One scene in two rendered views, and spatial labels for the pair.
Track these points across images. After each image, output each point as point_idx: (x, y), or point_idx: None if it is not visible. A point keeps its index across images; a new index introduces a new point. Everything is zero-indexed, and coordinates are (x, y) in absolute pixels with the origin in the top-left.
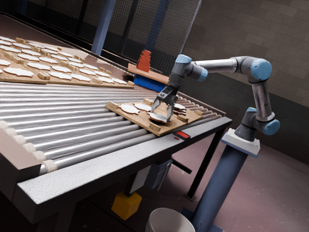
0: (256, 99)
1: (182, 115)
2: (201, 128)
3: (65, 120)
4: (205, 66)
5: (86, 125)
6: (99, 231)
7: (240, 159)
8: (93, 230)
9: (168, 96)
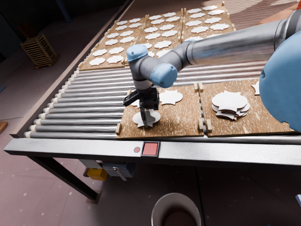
0: None
1: (208, 120)
2: (240, 152)
3: (81, 105)
4: (199, 53)
5: (87, 111)
6: (176, 174)
7: None
8: (174, 170)
9: (134, 101)
